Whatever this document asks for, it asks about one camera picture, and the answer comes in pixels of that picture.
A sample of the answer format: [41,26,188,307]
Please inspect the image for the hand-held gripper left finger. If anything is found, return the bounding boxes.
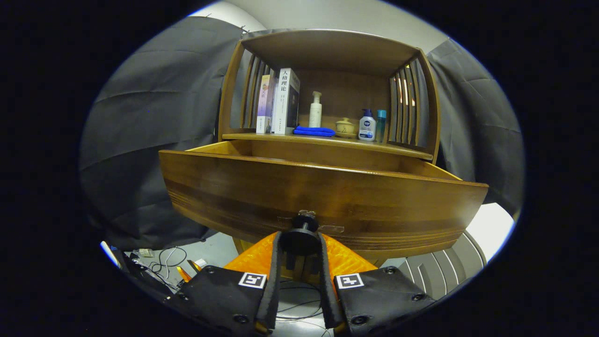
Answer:
[164,231,284,335]

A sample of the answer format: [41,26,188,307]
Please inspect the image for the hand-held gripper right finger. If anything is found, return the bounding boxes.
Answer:
[318,233,436,335]

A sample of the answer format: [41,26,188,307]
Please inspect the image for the wooden drawer with black knob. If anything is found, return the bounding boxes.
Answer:
[158,139,489,268]

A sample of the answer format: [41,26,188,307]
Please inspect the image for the wooden countertop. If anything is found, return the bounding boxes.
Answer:
[222,132,433,161]

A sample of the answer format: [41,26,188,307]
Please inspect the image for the brown wooden cabinet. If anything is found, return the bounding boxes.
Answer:
[218,29,441,286]

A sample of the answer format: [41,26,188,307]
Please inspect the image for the blue folded cloth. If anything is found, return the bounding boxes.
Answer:
[293,125,336,138]

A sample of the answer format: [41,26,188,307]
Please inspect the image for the white lotion bottle blue cap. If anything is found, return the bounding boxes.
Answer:
[358,109,377,142]

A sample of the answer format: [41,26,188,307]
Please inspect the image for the white grey appliance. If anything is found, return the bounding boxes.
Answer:
[398,202,515,300]

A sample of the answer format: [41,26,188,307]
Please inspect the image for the white pump bottle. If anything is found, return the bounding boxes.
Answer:
[309,91,323,128]

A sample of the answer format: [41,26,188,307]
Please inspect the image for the purple paperback book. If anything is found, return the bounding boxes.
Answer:
[256,75,276,135]

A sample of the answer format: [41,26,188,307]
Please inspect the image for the white book with portrait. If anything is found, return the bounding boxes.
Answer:
[271,68,301,135]

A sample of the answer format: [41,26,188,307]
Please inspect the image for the black cable bundle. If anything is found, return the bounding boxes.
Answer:
[150,246,188,281]

